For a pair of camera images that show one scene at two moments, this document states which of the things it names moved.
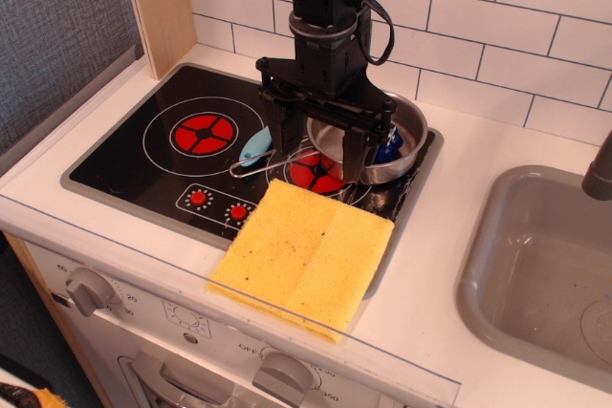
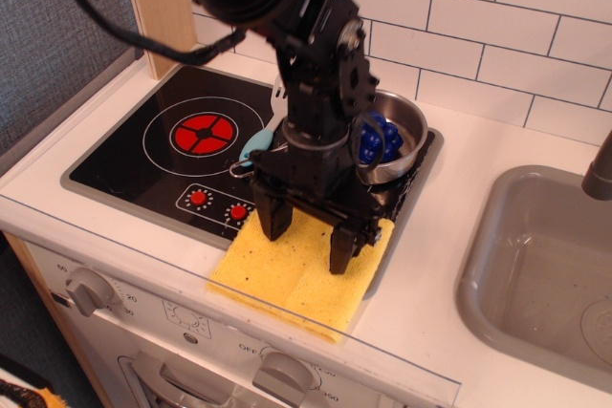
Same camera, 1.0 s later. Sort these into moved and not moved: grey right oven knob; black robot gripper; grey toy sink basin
Moved: black robot gripper
Not moved: grey toy sink basin; grey right oven knob
